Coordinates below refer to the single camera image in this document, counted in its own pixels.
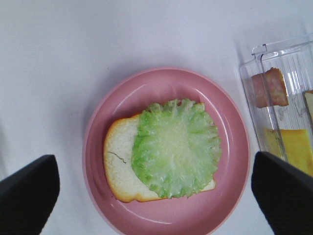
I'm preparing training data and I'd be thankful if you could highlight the pink round plate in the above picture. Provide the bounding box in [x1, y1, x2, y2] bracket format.
[83, 67, 250, 235]

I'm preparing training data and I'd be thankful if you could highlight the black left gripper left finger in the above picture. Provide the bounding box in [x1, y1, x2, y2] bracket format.
[0, 155, 60, 235]

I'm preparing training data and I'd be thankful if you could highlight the bacon strip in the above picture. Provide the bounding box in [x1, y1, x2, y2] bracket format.
[252, 67, 289, 108]

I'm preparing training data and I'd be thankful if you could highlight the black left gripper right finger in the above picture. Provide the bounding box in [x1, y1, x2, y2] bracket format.
[251, 151, 313, 235]

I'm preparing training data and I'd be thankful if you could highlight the upright bread slice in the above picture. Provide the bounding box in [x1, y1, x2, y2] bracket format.
[304, 90, 313, 116]

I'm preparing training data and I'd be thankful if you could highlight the green lettuce leaf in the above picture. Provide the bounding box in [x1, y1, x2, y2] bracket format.
[131, 98, 222, 198]

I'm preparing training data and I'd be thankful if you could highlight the yellow cheese slice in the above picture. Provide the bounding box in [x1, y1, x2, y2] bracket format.
[265, 129, 313, 176]

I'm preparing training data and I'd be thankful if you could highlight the white bread slice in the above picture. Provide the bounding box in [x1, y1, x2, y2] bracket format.
[103, 113, 215, 203]

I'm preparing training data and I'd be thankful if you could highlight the clear right plastic container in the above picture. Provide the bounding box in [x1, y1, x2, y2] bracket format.
[239, 34, 313, 175]

